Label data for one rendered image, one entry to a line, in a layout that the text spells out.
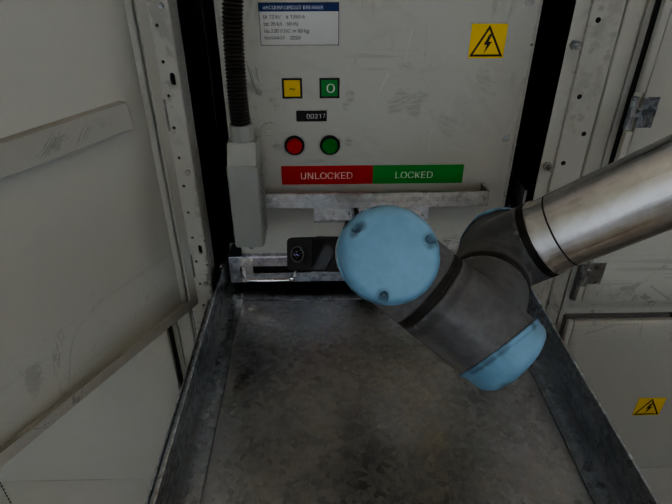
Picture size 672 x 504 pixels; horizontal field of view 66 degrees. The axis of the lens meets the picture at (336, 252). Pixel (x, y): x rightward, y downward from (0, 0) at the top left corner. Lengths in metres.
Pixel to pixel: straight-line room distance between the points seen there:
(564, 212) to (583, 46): 0.38
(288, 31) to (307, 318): 0.48
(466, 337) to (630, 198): 0.21
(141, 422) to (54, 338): 0.46
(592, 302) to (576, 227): 0.58
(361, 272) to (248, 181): 0.39
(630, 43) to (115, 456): 1.30
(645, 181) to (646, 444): 1.01
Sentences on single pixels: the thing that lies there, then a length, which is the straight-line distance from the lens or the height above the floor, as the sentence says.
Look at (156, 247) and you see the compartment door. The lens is 0.95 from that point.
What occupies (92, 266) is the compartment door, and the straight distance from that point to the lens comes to 0.87.
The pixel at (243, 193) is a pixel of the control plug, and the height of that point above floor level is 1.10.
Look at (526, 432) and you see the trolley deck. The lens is 0.82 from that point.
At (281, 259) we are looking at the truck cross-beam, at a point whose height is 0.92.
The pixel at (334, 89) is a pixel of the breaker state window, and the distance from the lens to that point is 0.88.
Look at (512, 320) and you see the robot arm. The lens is 0.52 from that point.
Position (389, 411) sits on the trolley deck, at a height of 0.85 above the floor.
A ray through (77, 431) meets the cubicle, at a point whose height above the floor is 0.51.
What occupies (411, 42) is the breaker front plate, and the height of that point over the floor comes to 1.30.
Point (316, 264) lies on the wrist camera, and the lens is 0.68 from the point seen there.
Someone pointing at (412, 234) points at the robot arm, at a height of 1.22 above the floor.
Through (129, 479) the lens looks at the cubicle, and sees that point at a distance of 1.46.
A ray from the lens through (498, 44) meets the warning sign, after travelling 0.90.
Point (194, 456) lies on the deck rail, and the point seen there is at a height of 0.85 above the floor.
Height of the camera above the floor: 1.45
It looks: 32 degrees down
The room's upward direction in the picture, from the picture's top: straight up
